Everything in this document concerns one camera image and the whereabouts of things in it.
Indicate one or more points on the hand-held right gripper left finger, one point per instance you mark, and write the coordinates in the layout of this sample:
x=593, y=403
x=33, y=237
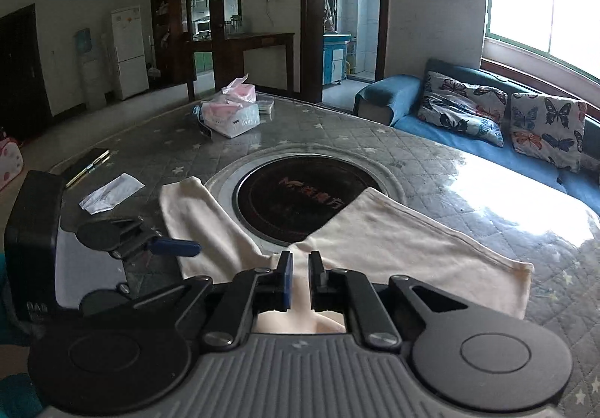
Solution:
x=286, y=282

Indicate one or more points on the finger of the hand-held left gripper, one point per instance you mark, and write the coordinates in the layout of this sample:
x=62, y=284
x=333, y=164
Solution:
x=176, y=248

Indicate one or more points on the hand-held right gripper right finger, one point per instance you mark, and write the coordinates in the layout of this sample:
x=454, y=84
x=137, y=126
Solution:
x=315, y=282

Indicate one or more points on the cream cloth garment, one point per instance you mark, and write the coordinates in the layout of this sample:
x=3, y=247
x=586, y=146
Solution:
x=398, y=249

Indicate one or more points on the pink and white bag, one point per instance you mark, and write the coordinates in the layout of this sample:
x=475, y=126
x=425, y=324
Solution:
x=9, y=160

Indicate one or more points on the crumpled white paper wrapper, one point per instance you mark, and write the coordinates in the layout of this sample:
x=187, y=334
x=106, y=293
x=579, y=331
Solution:
x=110, y=193

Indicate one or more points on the round black induction cooktop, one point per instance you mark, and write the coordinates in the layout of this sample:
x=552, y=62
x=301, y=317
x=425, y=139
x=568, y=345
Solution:
x=300, y=193

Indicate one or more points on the white and pink package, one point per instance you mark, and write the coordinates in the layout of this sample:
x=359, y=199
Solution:
x=229, y=118

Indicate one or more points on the pink tissue pack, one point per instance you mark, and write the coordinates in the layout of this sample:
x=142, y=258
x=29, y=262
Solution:
x=241, y=92

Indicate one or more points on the dark wooden door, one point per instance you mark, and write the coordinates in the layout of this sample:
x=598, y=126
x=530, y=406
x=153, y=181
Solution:
x=21, y=71

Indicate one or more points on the small clear box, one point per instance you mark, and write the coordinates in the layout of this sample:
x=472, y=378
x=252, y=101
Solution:
x=266, y=104

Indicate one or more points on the water dispenser with blue bottle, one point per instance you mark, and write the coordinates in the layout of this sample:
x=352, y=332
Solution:
x=89, y=66

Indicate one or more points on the white refrigerator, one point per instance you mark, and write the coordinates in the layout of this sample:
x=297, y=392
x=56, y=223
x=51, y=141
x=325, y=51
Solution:
x=129, y=52

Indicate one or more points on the blue sofa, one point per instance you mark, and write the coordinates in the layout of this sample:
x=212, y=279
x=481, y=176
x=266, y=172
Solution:
x=403, y=92

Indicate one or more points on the white microwave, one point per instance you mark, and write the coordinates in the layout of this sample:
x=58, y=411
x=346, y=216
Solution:
x=203, y=26

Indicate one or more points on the dark wooden console table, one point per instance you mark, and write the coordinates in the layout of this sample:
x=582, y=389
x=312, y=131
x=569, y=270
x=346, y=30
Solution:
x=262, y=41

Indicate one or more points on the blue bathroom cabinet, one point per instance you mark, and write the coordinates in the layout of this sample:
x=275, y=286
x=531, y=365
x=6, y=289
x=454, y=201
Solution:
x=335, y=57

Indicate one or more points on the butterfly print pillow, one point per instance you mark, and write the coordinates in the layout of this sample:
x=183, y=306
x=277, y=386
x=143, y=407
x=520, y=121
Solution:
x=461, y=108
x=548, y=127

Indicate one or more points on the dark wooden display cabinet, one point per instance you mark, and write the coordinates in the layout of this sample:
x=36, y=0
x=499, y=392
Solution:
x=168, y=15

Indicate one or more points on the dark wooden door frame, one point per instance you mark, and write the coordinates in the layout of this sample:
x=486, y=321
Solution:
x=311, y=15

